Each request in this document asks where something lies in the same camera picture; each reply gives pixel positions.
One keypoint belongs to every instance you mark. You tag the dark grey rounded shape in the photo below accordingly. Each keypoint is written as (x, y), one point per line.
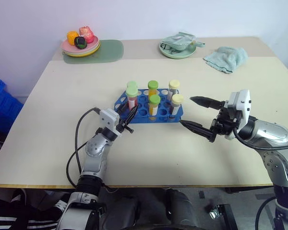
(121, 210)
(178, 206)

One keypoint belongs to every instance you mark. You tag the light green stacked plate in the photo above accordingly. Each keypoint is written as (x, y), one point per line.
(94, 48)

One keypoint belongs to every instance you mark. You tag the green plate with cloth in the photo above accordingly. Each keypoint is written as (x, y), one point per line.
(178, 41)

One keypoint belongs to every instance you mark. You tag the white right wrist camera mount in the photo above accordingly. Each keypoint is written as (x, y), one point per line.
(243, 103)

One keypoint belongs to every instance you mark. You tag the yellow tube green cap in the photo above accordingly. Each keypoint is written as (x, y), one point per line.
(154, 103)

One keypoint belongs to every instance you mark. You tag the red tube light green cap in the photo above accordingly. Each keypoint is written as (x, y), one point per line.
(132, 95)
(132, 83)

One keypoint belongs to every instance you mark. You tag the black metal frame bracket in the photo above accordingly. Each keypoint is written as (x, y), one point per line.
(224, 214)

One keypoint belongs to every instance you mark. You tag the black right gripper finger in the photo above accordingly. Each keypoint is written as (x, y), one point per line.
(206, 101)
(198, 128)

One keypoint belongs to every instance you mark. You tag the dark tube pale yellow cap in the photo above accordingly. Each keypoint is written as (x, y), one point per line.
(174, 86)

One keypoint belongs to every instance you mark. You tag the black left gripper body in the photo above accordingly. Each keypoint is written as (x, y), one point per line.
(124, 125)

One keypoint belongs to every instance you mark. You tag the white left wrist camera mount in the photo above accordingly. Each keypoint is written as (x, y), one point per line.
(109, 118)

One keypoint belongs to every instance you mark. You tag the black and green toy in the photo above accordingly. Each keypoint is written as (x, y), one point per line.
(80, 42)

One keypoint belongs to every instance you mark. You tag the brown tube cream cap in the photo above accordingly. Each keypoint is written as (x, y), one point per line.
(177, 101)

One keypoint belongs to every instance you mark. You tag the pink plate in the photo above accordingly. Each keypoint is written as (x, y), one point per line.
(68, 46)

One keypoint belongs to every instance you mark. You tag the pink toy fruit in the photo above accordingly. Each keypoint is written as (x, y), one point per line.
(87, 34)

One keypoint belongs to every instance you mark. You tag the blue test tube rack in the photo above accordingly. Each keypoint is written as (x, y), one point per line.
(163, 115)

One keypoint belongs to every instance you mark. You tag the orange toy fruit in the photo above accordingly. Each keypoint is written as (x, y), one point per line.
(71, 37)

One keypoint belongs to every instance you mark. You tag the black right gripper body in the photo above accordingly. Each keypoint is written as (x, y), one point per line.
(226, 124)

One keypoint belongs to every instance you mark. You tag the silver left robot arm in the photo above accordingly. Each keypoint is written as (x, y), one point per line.
(93, 158)

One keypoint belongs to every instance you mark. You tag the orange tube green cap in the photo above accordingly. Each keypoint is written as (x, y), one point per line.
(152, 86)

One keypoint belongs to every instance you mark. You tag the black striped trousers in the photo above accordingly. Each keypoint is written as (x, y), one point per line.
(21, 210)

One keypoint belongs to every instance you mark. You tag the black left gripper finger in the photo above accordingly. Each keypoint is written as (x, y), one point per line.
(132, 115)
(121, 109)

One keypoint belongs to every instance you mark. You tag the yellow plate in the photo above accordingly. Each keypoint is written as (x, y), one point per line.
(82, 55)

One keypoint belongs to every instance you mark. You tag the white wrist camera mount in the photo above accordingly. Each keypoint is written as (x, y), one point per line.
(109, 118)
(243, 103)

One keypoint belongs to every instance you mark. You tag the green placemat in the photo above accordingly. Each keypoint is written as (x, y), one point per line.
(110, 51)

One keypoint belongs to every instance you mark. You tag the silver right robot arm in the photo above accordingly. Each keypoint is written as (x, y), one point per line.
(273, 136)

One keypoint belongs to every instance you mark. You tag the teal towel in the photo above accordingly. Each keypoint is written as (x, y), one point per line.
(228, 58)

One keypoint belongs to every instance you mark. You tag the blue plastic crate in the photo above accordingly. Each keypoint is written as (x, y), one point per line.
(1, 98)

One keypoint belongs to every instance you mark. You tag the mint green plate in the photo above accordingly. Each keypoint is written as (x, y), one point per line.
(177, 54)

